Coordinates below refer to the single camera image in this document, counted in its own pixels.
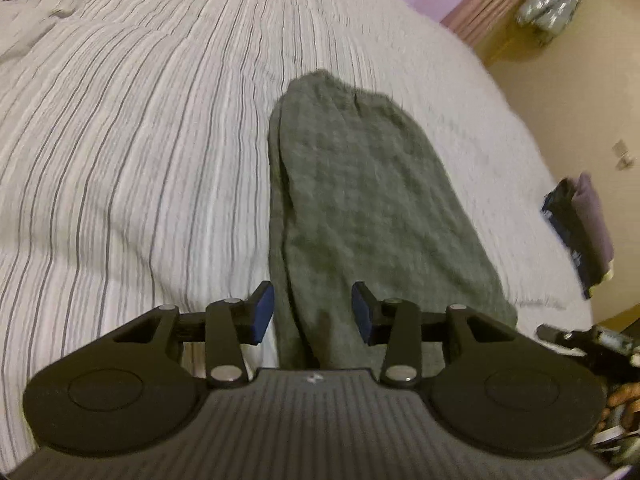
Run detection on purple garment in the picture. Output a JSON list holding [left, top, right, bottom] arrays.
[[572, 172, 616, 272]]

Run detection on white wall socket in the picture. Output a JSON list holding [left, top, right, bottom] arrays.
[[612, 138, 637, 171]]

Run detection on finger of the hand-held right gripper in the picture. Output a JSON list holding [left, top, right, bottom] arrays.
[[536, 324, 592, 357]]

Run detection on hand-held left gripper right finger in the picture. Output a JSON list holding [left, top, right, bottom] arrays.
[[351, 281, 519, 389]]

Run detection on dark blue folded garment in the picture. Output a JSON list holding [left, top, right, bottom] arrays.
[[542, 177, 603, 302]]

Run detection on person's right hand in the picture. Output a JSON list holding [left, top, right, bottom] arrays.
[[599, 379, 640, 435]]

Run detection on grey checked pants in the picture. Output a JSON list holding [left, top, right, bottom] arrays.
[[267, 70, 519, 372]]

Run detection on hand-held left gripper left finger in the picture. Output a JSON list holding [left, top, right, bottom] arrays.
[[114, 281, 275, 389]]

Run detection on striped white bedspread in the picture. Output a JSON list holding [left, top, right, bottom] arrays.
[[0, 0, 597, 455]]

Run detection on shiny silver bag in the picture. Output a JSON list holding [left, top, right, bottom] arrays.
[[516, 0, 584, 45]]

